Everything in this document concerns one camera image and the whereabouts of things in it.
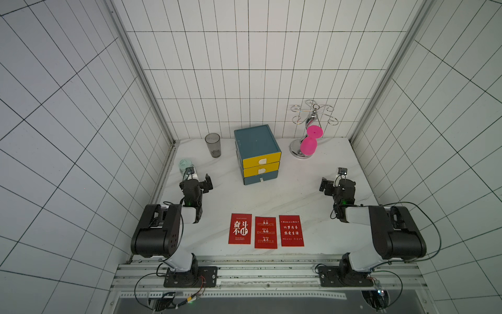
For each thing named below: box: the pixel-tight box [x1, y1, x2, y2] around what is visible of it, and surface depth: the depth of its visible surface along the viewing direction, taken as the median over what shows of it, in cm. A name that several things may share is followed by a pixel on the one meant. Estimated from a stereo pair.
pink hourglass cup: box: [300, 124, 324, 156], surface depth 91 cm
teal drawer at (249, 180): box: [243, 170, 279, 186], surface depth 99 cm
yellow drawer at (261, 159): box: [242, 151, 282, 169], surface depth 87 cm
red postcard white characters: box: [228, 213, 253, 245], surface depth 87 cm
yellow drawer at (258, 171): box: [243, 164, 280, 178], surface depth 93 cm
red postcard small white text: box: [279, 215, 305, 247], surface depth 87 cm
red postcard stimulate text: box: [254, 216, 278, 250], surface depth 85 cm
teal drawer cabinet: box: [234, 124, 282, 186], surface depth 93 cm
